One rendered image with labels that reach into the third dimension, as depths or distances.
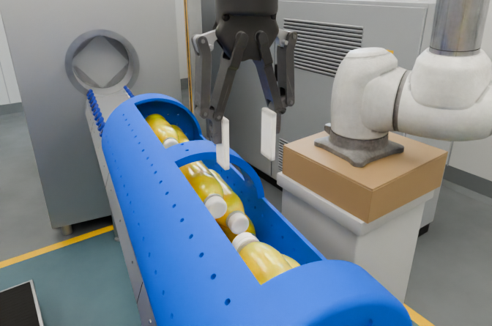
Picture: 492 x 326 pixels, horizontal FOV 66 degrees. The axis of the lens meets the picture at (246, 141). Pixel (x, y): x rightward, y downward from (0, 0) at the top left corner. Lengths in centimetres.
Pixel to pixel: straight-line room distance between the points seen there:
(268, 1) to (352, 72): 55
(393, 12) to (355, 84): 113
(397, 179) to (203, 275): 62
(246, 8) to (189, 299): 34
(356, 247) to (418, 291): 137
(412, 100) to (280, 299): 64
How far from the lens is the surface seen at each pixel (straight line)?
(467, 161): 345
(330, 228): 106
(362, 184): 93
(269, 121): 51
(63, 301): 234
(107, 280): 237
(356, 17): 221
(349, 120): 100
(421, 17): 199
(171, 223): 58
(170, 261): 55
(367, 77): 96
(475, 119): 94
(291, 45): 50
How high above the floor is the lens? 153
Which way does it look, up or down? 23 degrees down
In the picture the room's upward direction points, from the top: straight up
